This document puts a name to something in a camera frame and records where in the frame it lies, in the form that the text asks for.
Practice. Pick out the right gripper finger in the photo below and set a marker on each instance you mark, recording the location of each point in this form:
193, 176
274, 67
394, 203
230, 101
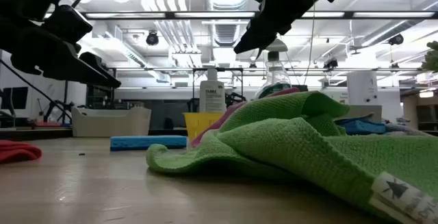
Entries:
277, 15

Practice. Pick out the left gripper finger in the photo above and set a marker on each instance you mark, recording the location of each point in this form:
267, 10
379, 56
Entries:
58, 64
102, 68

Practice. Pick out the green-label spray bottle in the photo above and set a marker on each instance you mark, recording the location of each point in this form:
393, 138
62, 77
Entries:
275, 76

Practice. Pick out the blue sponge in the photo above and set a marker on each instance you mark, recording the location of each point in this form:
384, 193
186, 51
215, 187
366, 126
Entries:
147, 142
362, 127

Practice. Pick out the red cloth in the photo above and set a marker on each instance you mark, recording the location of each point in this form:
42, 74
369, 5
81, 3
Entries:
17, 150

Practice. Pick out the white lotion bottle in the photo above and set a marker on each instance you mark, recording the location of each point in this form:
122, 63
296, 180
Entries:
212, 95

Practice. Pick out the green microfiber cloth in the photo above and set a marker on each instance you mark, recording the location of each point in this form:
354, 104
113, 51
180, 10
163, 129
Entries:
291, 148

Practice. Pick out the grey cloth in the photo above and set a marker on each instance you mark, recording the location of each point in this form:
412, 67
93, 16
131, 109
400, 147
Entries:
403, 129

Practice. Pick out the grey plastic bin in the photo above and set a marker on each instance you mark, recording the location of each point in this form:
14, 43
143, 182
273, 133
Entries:
109, 123
362, 111

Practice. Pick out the black ceiling spotlight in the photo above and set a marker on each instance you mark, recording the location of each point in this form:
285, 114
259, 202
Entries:
152, 38
396, 39

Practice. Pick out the yellow plastic basket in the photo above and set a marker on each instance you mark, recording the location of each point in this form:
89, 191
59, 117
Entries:
198, 123

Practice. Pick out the white round pillar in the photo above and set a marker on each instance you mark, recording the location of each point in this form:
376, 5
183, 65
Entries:
361, 87

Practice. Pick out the green potted plant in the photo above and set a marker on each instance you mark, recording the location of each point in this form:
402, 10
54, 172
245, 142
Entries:
432, 58

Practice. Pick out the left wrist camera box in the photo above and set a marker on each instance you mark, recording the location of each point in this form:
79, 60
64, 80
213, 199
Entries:
66, 23

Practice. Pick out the dark wall screen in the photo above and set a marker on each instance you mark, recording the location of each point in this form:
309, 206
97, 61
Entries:
18, 97

